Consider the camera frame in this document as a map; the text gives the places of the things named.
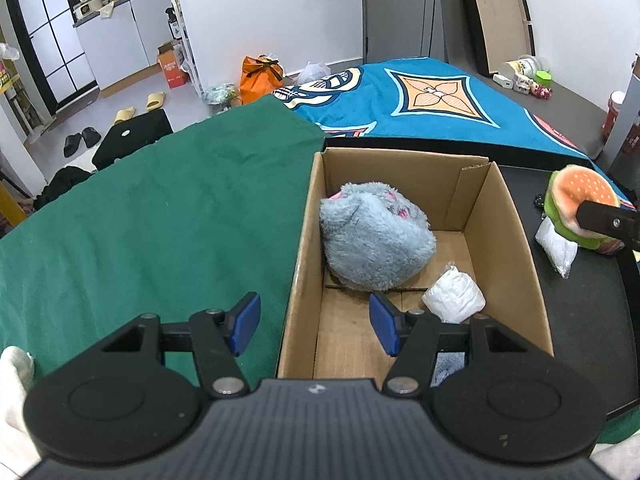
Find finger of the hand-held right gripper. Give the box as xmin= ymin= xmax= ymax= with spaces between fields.
xmin=577 ymin=200 xmax=640 ymax=248

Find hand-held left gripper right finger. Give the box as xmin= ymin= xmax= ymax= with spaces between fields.
xmin=369 ymin=292 xmax=543 ymax=400

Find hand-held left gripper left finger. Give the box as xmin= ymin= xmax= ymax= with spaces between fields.
xmin=100 ymin=291 xmax=262 ymax=400

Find burger plush toy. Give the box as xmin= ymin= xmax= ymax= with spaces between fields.
xmin=544 ymin=165 xmax=626 ymax=256

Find white stuffed plastic bag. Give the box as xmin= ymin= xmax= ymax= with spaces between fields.
xmin=534 ymin=217 xmax=580 ymax=280
xmin=421 ymin=261 xmax=487 ymax=324

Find blue knitted cloth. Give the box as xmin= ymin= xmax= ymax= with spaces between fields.
xmin=431 ymin=352 xmax=468 ymax=387

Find grey plush toy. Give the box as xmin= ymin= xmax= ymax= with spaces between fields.
xmin=319 ymin=181 xmax=437 ymax=291

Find brown cardboard box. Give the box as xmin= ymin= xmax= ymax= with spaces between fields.
xmin=275 ymin=149 xmax=555 ymax=381

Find red cup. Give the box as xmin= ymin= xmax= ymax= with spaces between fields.
xmin=601 ymin=91 xmax=626 ymax=142

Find grey metal desk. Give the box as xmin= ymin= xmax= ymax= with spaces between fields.
xmin=607 ymin=52 xmax=640 ymax=176

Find black cube stool white dots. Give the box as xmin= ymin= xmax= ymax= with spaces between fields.
xmin=92 ymin=108 xmax=175 ymax=172

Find blue patterned blanket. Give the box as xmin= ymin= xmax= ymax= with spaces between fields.
xmin=272 ymin=57 xmax=640 ymax=211

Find clear bag green contents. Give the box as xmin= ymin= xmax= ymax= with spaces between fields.
xmin=202 ymin=82 xmax=241 ymax=108

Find dark clothes pile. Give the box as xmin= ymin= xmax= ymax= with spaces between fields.
xmin=32 ymin=165 xmax=93 ymax=211

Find orange gift bag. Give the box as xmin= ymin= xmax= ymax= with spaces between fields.
xmin=239 ymin=55 xmax=285 ymax=106

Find large brown-bottomed black tray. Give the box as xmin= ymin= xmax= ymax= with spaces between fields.
xmin=452 ymin=0 xmax=538 ymax=78

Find white plastic shopping bag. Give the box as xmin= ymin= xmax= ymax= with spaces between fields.
xmin=296 ymin=60 xmax=332 ymax=86

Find orange cardboard carton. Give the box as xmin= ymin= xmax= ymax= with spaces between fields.
xmin=156 ymin=41 xmax=190 ymax=90

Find grey door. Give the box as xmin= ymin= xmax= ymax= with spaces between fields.
xmin=360 ymin=0 xmax=441 ymax=63

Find white kitchen cabinet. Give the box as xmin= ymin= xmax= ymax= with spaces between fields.
xmin=75 ymin=0 xmax=183 ymax=91

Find black-framed sliding door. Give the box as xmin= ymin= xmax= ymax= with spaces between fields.
xmin=0 ymin=0 xmax=98 ymax=113

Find white wire rack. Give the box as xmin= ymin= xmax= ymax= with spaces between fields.
xmin=170 ymin=0 xmax=203 ymax=96

